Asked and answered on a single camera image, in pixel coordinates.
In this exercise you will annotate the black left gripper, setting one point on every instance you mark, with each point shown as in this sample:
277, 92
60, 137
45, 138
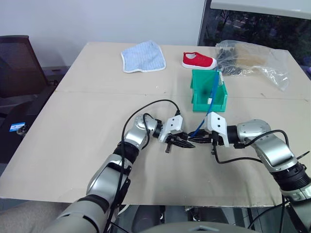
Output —
173, 140

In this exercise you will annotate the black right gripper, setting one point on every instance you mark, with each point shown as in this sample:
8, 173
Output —
212, 138

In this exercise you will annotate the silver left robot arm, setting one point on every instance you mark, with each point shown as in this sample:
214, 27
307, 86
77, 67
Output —
136, 139

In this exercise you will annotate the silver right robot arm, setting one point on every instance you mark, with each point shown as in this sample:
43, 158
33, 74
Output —
269, 143

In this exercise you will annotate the white coupler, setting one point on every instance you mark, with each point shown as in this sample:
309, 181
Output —
209, 101

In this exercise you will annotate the green plastic bin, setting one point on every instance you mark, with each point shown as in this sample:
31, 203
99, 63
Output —
216, 102

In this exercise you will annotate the red child shoe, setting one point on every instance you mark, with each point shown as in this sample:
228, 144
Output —
198, 60

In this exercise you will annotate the grey robot torso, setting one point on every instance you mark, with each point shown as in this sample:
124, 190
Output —
194, 228

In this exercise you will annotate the clear plastic bag with items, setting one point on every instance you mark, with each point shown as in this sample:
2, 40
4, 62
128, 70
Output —
250, 59

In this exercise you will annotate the light blue striped cloth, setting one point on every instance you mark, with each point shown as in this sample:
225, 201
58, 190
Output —
143, 58

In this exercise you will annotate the white window roller blind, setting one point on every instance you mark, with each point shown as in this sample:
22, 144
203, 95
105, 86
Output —
260, 7

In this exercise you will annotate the blue white label sticker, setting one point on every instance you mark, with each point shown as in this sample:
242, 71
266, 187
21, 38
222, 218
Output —
17, 127

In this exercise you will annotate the dark office chair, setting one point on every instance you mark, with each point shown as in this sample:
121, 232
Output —
17, 80

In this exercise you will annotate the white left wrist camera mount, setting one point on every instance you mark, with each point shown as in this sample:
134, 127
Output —
173, 123

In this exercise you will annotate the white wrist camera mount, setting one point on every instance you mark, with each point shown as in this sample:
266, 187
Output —
173, 123
217, 123

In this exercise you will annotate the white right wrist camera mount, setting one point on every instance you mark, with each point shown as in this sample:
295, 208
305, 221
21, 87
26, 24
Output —
217, 123

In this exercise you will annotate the dark window frame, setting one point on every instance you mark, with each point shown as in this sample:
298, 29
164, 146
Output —
203, 21

